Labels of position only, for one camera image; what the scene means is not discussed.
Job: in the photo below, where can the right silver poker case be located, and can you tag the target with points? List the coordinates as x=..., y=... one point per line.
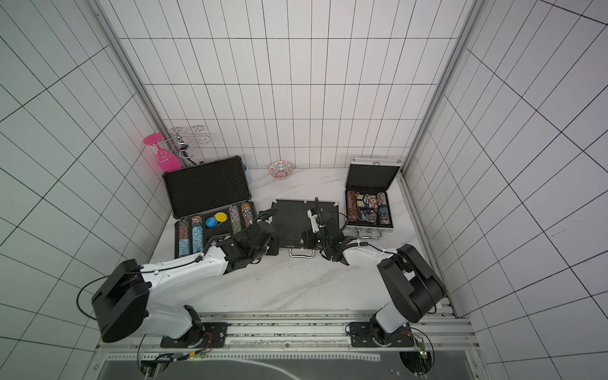
x=367, y=204

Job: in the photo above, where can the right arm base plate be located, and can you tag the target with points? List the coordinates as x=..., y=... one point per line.
x=371, y=335

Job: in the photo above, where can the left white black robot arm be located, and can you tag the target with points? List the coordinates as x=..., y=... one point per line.
x=128, y=303

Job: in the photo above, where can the black poker case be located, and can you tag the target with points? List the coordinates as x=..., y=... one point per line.
x=199, y=192
x=293, y=227

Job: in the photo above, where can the blue round chip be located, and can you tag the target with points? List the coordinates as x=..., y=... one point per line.
x=211, y=222

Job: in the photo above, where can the yellow round chip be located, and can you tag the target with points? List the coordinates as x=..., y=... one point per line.
x=221, y=217

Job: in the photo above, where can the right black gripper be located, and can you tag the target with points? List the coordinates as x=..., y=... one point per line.
x=321, y=233

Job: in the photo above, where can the silver wire glass holder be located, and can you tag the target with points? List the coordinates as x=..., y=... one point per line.
x=190, y=142

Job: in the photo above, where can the aluminium mounting rail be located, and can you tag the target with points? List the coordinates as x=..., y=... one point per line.
x=343, y=330

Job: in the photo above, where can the pink wine glass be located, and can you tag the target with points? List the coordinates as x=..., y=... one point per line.
x=166, y=159

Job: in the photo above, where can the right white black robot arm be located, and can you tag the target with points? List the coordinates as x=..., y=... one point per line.
x=413, y=286

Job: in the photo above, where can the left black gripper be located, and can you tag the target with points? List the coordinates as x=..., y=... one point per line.
x=274, y=247

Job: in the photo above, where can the colourful patterned bowl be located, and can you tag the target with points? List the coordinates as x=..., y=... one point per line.
x=281, y=170

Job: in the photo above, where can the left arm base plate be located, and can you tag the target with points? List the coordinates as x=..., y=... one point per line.
x=206, y=335

